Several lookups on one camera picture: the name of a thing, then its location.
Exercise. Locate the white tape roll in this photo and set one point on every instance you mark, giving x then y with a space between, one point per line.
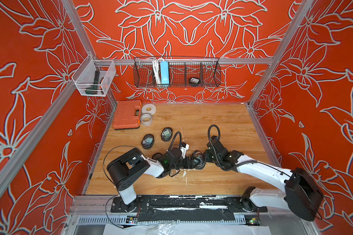
148 109

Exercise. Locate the clear acrylic wall box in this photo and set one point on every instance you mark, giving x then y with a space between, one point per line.
84 75

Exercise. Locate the orange plastic tool case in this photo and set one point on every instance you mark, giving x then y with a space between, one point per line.
127 115

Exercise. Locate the clear tape roll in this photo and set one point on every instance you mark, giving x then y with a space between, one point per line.
146 119

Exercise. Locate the black wire wall basket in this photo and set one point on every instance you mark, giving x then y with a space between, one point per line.
146 71

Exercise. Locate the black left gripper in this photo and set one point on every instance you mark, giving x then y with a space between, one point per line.
191 163

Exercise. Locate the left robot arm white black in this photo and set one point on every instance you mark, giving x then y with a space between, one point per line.
129 167

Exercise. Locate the dark green flashlight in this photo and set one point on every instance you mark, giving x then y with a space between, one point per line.
94 88

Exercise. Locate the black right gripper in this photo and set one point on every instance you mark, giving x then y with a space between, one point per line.
206 154

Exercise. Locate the teal charger front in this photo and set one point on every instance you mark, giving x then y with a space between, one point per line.
198 162

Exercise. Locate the light blue power bank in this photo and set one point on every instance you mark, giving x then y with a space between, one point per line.
164 71

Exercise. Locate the teal charger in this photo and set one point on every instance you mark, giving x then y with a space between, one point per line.
147 142
198 162

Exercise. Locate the teal wall charger plug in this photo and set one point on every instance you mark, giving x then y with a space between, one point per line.
166 134

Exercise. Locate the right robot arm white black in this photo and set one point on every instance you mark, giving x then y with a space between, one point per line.
296 190

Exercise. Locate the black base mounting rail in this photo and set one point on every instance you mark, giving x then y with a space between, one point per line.
188 208

